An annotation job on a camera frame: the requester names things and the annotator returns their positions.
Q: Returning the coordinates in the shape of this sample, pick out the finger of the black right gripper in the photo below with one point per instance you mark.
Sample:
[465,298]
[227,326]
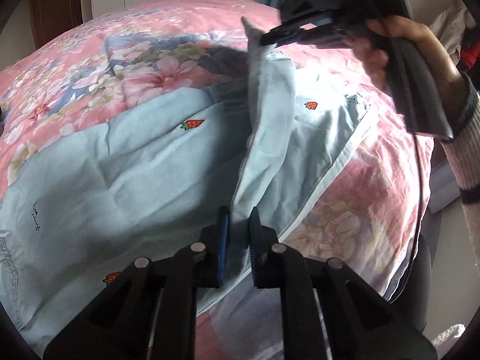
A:
[329,34]

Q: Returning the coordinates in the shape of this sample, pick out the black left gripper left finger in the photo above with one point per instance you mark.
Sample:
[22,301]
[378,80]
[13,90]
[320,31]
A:
[215,237]

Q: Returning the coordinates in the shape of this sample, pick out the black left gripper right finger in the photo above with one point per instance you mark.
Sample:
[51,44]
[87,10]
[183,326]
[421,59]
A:
[263,264]

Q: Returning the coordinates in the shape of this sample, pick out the light blue strawberry pants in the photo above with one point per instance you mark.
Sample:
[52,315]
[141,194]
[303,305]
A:
[146,182]

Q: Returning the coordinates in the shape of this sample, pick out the pink striped knit sleeve forearm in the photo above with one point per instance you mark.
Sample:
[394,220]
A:
[463,156]

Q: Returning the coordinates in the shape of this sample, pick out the clothes pile by window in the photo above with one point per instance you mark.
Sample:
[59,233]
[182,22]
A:
[458,32]

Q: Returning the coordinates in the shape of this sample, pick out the pink floral bed quilt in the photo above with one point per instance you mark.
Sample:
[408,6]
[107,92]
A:
[92,73]

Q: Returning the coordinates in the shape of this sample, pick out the white fluffy cloth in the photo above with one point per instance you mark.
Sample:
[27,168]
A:
[445,340]

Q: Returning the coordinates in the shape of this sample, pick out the dark brown wooden door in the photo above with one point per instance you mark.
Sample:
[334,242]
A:
[51,18]

